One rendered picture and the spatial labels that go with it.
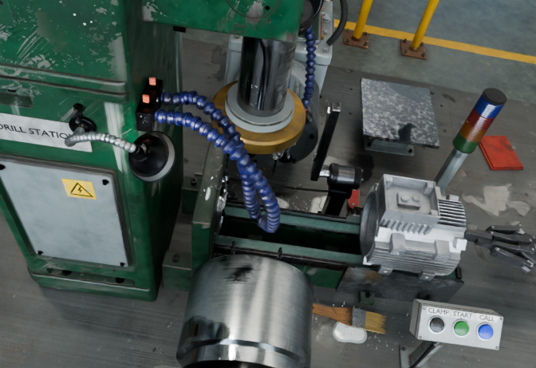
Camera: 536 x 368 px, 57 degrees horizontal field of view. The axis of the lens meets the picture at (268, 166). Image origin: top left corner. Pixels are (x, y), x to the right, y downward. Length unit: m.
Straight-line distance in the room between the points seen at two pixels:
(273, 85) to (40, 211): 0.50
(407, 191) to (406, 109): 0.55
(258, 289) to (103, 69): 0.46
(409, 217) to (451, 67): 2.57
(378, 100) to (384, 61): 1.78
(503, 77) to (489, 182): 2.03
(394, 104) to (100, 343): 1.12
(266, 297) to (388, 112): 0.92
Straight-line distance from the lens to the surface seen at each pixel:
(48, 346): 1.30
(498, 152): 1.88
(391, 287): 1.34
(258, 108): 0.88
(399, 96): 1.73
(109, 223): 1.00
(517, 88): 3.72
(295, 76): 1.31
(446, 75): 3.54
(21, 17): 0.71
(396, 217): 1.12
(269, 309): 0.91
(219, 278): 0.94
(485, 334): 1.13
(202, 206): 1.02
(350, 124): 1.75
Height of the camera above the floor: 1.99
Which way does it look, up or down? 50 degrees down
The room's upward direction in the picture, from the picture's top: 11 degrees clockwise
